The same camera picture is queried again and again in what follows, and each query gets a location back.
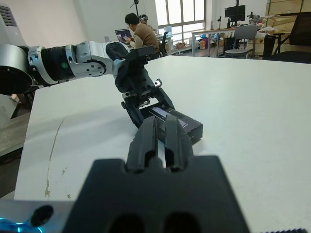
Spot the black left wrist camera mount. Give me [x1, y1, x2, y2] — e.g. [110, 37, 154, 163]
[125, 46, 156, 64]

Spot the black office chair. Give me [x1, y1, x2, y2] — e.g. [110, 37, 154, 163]
[157, 31, 173, 58]

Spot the black tripod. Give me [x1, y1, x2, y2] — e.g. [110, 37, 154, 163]
[128, 0, 141, 16]

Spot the person in brown vest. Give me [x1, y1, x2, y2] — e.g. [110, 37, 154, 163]
[124, 12, 160, 53]

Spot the wooden top desk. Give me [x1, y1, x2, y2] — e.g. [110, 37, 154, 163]
[190, 23, 265, 58]

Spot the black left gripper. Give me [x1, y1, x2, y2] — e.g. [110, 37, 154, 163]
[114, 59, 176, 129]

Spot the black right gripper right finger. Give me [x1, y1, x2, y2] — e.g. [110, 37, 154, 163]
[164, 114, 194, 173]

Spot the black bin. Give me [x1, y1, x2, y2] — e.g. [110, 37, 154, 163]
[263, 33, 276, 61]

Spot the filled white plastic bag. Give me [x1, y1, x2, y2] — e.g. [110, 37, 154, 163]
[258, 26, 277, 35]

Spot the open laptop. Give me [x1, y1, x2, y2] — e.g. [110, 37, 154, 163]
[114, 28, 134, 45]

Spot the black computer monitor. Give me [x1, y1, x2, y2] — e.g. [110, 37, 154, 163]
[224, 0, 246, 28]

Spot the person wearing white headset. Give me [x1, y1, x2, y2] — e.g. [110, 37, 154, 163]
[139, 14, 156, 26]

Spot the grey chair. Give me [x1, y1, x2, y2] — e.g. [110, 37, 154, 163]
[224, 24, 259, 59]

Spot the white air conditioner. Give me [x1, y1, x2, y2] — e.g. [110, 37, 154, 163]
[0, 0, 28, 47]

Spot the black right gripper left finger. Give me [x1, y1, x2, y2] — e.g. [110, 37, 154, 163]
[126, 116, 159, 174]

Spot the small grey machine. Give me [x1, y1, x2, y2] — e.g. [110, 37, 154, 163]
[247, 11, 261, 24]

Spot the black glossy box lid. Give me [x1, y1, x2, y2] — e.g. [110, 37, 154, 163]
[140, 106, 204, 148]

